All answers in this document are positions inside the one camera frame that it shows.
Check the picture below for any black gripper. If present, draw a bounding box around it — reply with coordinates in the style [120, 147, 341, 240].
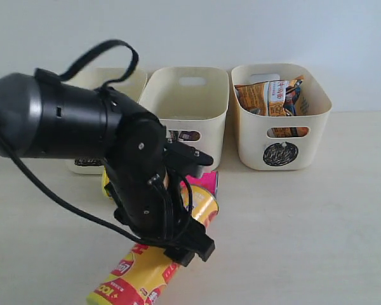
[105, 111, 215, 267]

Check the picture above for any yellow Lay's chip can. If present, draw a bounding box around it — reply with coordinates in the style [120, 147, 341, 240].
[86, 185, 218, 304]

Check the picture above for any purple drink carton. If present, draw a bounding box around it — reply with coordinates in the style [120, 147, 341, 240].
[178, 130, 201, 142]

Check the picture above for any blue white milk carton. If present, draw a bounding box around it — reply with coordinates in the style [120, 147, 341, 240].
[167, 130, 179, 142]

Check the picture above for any orange noodle packet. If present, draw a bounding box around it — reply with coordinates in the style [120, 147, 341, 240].
[234, 74, 311, 139]

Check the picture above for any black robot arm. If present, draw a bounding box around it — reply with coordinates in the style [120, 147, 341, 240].
[0, 70, 215, 266]

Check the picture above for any pink Lay's chip can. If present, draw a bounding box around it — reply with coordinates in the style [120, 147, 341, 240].
[100, 166, 220, 204]

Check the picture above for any cream bin circle mark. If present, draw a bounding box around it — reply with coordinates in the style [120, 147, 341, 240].
[231, 64, 332, 171]

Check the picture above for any cream bin square mark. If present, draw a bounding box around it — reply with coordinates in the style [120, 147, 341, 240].
[139, 67, 229, 172]

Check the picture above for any cream bin triangle mark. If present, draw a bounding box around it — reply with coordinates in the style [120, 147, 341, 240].
[66, 67, 148, 175]

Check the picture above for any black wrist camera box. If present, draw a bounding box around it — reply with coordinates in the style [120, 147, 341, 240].
[163, 141, 214, 178]

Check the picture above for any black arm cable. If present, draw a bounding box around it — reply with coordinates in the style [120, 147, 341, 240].
[0, 39, 197, 250]

